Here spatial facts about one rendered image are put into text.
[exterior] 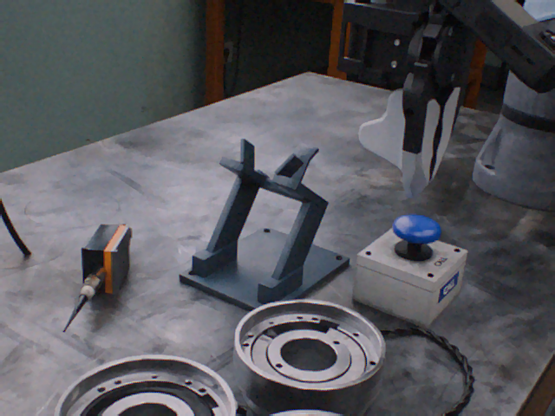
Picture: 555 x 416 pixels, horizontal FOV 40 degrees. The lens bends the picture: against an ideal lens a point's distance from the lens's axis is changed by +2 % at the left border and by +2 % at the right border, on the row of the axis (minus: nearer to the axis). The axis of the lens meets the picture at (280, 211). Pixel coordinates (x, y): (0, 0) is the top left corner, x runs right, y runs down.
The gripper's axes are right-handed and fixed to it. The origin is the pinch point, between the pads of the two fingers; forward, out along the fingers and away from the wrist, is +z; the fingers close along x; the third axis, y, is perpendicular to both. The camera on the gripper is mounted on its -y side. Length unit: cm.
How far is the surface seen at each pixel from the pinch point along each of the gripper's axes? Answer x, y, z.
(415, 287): 3.5, -2.0, 7.3
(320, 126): -35.0, 30.0, 10.8
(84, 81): -111, 161, 46
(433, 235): 0.7, -1.8, 3.8
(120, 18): -127, 161, 28
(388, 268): 3.5, 0.5, 6.5
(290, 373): 18.7, 0.1, 7.8
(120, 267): 14.4, 20.1, 8.9
